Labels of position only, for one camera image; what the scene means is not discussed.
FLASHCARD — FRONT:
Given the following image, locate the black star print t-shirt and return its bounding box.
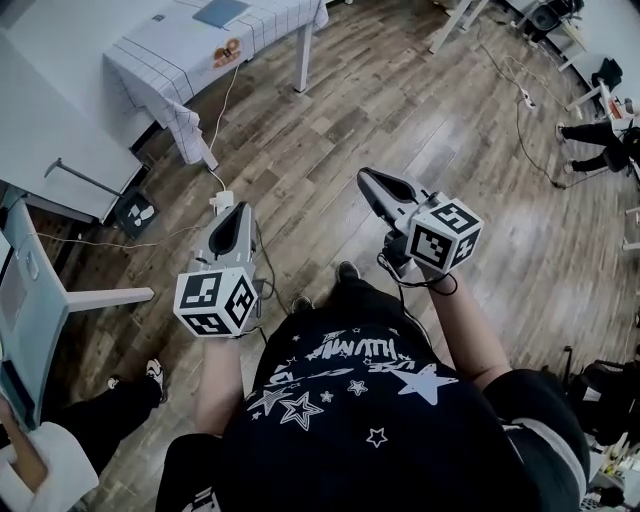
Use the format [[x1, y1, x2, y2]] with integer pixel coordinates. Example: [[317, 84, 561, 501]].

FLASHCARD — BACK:
[[154, 304, 591, 512]]

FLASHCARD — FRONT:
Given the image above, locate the white partition board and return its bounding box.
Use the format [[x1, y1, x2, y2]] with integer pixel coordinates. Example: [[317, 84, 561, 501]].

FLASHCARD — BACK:
[[0, 29, 146, 224]]

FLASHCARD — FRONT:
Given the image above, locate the thin beige floor cable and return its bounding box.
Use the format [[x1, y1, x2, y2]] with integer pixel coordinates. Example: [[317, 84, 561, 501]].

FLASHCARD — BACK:
[[19, 219, 214, 251]]

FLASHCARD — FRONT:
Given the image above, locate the white cable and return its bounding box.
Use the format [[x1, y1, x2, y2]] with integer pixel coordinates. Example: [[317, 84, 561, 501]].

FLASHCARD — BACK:
[[202, 62, 241, 196]]

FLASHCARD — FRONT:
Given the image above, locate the grey metal bar foot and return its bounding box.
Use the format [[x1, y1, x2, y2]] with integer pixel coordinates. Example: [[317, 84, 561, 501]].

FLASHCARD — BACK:
[[43, 157, 124, 197]]

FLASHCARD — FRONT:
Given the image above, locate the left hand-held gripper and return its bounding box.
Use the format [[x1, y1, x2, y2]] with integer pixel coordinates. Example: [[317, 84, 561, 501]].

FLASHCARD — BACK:
[[173, 201, 264, 340]]

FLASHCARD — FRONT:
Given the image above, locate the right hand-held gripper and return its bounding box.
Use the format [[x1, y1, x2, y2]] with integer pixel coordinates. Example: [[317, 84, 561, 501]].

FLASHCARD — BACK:
[[357, 167, 485, 281]]

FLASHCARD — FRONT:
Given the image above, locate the blue-grey notebook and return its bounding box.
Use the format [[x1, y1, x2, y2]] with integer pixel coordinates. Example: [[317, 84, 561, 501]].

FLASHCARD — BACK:
[[193, 0, 250, 29]]

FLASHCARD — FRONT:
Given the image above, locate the white power adapter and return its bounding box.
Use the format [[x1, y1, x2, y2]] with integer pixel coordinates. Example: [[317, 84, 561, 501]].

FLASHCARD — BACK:
[[208, 189, 236, 214]]

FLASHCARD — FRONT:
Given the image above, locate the white checked tablecloth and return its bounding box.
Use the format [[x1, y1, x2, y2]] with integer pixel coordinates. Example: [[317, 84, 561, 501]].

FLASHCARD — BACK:
[[102, 0, 330, 166]]

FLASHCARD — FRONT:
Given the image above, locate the person's left forearm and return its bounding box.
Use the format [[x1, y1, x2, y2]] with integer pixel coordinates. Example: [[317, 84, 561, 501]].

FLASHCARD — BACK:
[[192, 333, 252, 437]]

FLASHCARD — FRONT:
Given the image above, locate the black round bin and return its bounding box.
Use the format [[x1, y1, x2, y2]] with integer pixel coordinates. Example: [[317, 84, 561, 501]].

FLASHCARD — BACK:
[[530, 3, 557, 31]]

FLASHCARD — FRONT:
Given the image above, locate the black cloth bag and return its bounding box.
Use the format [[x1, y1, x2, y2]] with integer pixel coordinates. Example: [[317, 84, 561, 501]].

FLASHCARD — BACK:
[[591, 57, 625, 92]]

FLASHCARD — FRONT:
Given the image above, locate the person's right forearm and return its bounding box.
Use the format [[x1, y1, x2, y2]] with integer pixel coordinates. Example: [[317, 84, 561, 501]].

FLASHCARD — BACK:
[[423, 269, 512, 387]]

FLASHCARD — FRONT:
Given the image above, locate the black floor cable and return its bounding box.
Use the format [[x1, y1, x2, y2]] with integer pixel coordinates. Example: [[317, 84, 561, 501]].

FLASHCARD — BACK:
[[472, 19, 609, 190]]

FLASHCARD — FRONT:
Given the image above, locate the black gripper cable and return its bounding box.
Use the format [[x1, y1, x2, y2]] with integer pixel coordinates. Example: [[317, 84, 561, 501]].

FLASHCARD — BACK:
[[376, 249, 459, 346]]

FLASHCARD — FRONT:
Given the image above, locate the pale blue-grey desk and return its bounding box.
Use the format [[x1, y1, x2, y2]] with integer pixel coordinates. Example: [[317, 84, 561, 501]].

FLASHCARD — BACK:
[[0, 182, 155, 434]]

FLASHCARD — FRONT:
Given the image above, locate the black footprint floor mat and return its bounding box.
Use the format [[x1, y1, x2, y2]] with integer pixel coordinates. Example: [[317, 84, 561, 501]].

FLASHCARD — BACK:
[[113, 189, 160, 239]]

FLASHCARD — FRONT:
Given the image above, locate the white metal frame desk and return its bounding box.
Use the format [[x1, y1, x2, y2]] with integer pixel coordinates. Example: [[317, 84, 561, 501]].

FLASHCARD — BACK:
[[557, 29, 640, 121]]

